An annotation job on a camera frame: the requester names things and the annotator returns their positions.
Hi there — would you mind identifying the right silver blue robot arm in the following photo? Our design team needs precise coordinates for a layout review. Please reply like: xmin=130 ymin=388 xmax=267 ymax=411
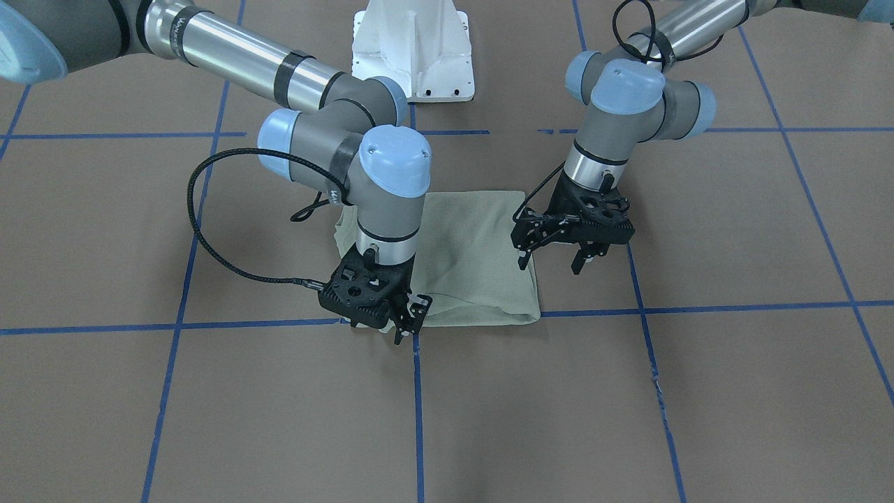
xmin=1 ymin=1 xmax=433 ymax=344

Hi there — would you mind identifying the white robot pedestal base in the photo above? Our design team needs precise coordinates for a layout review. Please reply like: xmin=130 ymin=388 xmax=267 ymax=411
xmin=351 ymin=1 xmax=476 ymax=103

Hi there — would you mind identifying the olive green long-sleeve shirt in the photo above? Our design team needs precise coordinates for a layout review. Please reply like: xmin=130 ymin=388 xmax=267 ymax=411
xmin=334 ymin=190 xmax=542 ymax=328

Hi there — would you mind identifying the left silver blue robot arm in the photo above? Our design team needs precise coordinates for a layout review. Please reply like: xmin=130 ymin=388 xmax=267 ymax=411
xmin=511 ymin=1 xmax=892 ymax=274

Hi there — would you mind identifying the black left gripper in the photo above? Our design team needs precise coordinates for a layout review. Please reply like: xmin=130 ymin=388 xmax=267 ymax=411
xmin=511 ymin=172 xmax=635 ymax=276

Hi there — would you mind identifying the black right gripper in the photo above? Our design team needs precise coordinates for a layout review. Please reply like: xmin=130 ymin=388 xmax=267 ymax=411
xmin=317 ymin=248 xmax=433 ymax=346

